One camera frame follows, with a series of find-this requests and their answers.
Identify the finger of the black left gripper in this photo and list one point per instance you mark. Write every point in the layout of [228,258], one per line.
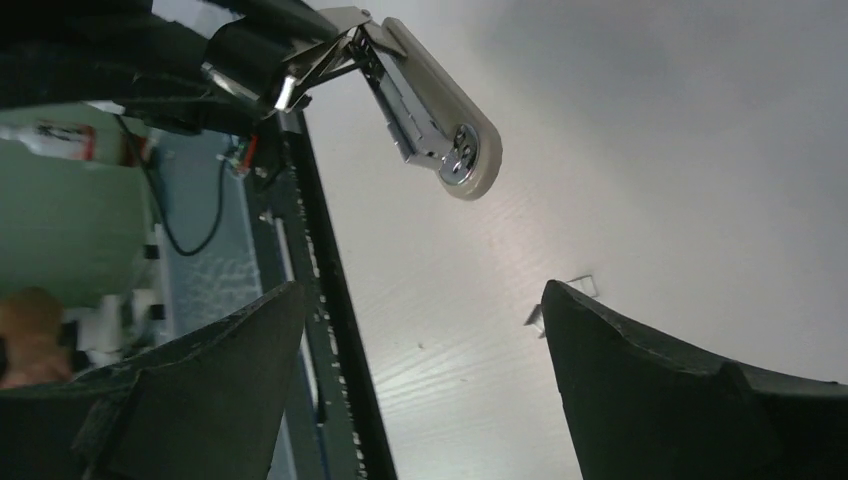
[160,71]

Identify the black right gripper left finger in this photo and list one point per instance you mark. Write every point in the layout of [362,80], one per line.
[207,405]

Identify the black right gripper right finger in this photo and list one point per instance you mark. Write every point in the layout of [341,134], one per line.
[642,404]

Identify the black and grey large stapler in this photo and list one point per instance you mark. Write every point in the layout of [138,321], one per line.
[424,99]

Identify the white bottle red label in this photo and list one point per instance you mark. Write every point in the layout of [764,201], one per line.
[71,141]

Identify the person head in background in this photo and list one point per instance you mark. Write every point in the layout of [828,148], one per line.
[31,321]

